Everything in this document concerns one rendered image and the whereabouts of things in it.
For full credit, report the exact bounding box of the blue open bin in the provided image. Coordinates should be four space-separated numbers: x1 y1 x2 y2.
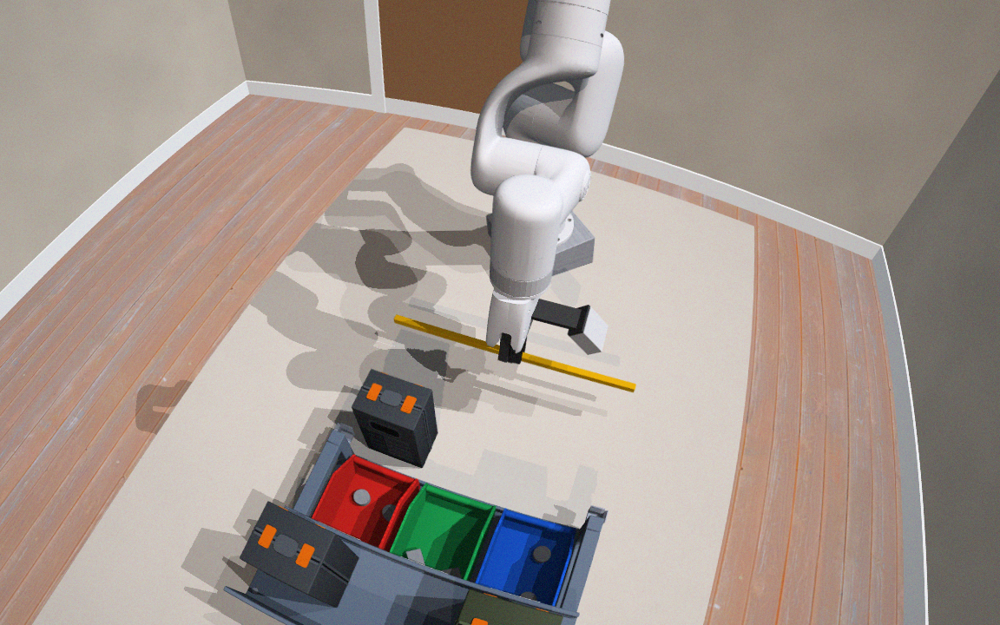
475 510 576 606

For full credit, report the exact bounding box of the dark grey case with orange latches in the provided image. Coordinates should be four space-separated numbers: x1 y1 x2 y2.
240 501 359 608

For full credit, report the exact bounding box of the yellow bar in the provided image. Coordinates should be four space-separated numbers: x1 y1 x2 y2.
394 314 636 392

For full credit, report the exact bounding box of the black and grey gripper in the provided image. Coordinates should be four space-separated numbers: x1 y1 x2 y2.
486 278 551 364

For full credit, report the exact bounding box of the dark blue metal shelf rack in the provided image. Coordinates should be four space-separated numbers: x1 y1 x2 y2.
224 423 609 625

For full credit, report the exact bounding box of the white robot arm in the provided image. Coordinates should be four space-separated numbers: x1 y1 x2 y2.
470 0 624 355

